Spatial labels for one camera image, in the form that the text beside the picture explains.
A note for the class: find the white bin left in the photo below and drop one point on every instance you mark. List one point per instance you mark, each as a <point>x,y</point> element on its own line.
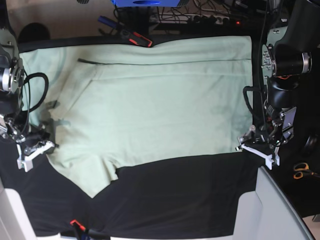
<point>14,222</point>

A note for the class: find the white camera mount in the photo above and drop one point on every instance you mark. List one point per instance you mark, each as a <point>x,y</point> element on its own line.
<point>269,159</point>
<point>28,154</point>

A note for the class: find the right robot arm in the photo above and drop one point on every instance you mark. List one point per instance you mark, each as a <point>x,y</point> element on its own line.
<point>15,96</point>

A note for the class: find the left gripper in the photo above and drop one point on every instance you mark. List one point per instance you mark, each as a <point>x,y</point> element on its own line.
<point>275,134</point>

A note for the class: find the white bin right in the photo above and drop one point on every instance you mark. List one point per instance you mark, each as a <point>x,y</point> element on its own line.
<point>266,214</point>

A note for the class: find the black tape roll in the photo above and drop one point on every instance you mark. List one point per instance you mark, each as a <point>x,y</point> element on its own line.
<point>310,144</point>

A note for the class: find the black table cloth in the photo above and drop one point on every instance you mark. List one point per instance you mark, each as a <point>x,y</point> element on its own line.
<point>193,197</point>

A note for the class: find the orange-handled scissors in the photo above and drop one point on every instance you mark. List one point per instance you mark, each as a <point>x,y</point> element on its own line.
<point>302,170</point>

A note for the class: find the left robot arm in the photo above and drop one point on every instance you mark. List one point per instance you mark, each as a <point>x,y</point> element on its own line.
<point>272,103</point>

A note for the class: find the blue-red bar clamp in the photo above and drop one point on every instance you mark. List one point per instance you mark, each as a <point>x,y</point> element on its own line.
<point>126,33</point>
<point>80,232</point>

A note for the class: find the white bin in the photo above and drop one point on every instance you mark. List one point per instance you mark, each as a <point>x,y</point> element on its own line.
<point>266,214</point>
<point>14,222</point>

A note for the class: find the bottom blue-red bar clamp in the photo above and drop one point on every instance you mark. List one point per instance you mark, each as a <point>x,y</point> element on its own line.
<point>80,232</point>

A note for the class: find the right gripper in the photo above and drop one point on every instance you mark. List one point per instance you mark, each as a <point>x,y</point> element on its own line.
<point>30,137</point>

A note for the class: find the light green T-shirt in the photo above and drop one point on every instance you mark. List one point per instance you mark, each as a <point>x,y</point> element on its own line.
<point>116,105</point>

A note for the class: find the top blue-red bar clamp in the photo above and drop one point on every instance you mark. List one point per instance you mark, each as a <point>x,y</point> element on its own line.
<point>126,33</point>

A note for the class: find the blue box on stand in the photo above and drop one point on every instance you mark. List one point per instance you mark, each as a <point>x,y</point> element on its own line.
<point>149,3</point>

